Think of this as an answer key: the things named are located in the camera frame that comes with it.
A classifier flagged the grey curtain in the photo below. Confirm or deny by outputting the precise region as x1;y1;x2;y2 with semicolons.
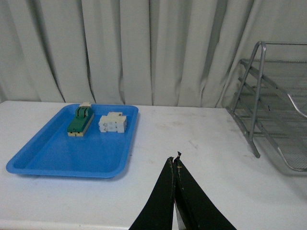
0;0;307;107

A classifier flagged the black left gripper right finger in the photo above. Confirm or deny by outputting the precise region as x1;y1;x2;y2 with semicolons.
173;152;235;230

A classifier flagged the green knife switch block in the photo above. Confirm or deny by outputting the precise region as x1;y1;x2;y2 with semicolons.
67;102;94;137

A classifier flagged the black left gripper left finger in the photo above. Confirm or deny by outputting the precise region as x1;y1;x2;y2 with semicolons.
130;157;175;230

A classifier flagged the white circuit breaker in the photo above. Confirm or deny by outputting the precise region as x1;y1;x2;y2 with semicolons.
98;112;127;133

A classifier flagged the silver mesh tray rack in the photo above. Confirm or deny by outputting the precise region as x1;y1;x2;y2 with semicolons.
228;41;307;172

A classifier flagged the blue plastic tray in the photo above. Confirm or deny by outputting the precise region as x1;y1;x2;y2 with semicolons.
6;104;139;178

